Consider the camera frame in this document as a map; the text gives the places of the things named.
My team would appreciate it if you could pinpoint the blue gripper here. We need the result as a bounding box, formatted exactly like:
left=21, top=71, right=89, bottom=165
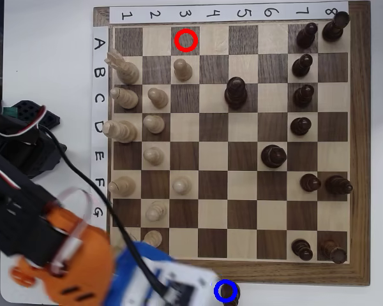
left=103, top=240, right=177, bottom=306

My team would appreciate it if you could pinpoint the dark wooden pawn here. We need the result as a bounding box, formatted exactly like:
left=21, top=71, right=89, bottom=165
left=217, top=280, right=243, bottom=306
left=290, top=238, right=314, bottom=261
left=299, top=173, right=322, bottom=193
left=289, top=117, right=313, bottom=136
left=292, top=84, right=315, bottom=108
left=296, top=21, right=319, bottom=50
left=291, top=53, right=314, bottom=78

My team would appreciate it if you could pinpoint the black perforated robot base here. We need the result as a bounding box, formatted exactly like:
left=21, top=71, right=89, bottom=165
left=3, top=100, right=68, bottom=179

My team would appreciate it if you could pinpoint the light wooden rook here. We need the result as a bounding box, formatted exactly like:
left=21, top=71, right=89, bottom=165
left=111, top=232, right=139, bottom=252

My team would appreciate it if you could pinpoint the light wooden pawn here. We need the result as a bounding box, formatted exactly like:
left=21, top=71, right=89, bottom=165
left=173, top=58, right=193, bottom=82
left=145, top=200, right=168, bottom=223
left=143, top=229, right=163, bottom=249
left=147, top=87, right=170, bottom=109
left=172, top=177, right=192, bottom=196
left=142, top=146, right=165, bottom=166
left=142, top=114, right=166, bottom=135

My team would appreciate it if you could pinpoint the light wooden bishop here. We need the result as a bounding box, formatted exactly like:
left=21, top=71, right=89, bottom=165
left=110, top=86, right=140, bottom=110
left=107, top=175, right=137, bottom=198

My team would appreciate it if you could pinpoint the light wooden king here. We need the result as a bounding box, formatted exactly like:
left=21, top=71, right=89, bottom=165
left=101, top=119, right=138, bottom=143

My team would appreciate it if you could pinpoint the wooden chessboard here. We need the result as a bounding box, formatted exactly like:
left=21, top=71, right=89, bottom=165
left=89, top=1, right=371, bottom=286

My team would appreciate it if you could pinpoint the dark pawn at 6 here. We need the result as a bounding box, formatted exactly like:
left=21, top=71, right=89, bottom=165
left=260, top=144, right=288, bottom=169

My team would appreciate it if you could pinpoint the light wooden knight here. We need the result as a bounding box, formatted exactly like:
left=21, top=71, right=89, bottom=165
left=104, top=48, right=140, bottom=85

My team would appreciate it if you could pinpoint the dark pawn at 5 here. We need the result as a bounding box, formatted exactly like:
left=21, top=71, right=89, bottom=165
left=224, top=76, right=248, bottom=111

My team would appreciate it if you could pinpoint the dark wooden rook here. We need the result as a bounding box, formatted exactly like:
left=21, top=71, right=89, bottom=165
left=319, top=238, right=348, bottom=265
left=321, top=10, right=351, bottom=42

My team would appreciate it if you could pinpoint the dark wooden bishop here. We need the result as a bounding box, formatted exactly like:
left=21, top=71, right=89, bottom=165
left=324, top=174, right=354, bottom=195

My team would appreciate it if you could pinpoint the white number label strip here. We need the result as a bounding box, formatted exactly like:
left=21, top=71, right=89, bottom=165
left=109, top=1, right=350, bottom=25

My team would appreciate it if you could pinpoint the black camera cable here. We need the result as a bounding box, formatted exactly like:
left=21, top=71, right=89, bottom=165
left=38, top=126, right=179, bottom=299

